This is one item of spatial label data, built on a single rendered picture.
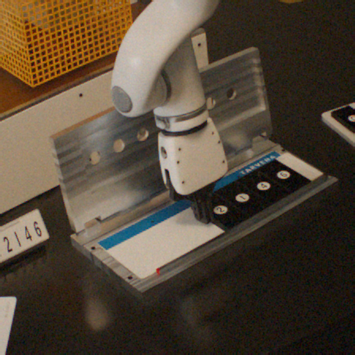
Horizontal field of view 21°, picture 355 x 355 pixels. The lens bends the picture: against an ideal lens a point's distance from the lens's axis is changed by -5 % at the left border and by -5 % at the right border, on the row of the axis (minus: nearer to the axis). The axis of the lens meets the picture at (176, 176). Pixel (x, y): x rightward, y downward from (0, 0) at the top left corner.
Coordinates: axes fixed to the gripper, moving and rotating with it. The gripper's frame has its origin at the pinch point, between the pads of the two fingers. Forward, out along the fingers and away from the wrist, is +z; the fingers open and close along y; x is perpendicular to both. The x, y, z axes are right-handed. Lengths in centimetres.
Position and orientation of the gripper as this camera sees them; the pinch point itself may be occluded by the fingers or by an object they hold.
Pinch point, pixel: (203, 210)
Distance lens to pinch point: 164.6
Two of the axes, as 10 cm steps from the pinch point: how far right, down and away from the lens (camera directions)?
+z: 2.1, 8.9, 4.0
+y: 7.9, -4.0, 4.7
